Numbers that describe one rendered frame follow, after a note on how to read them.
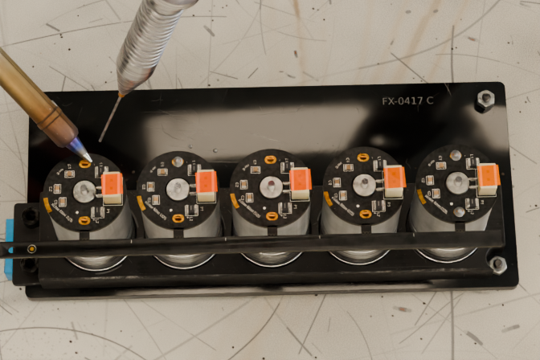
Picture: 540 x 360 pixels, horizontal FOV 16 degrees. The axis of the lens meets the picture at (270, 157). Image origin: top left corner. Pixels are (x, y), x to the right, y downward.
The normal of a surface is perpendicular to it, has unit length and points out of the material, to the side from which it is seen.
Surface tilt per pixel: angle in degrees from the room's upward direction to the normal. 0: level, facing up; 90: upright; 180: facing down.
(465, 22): 0
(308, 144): 0
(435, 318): 0
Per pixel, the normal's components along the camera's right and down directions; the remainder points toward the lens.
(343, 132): 0.00, -0.34
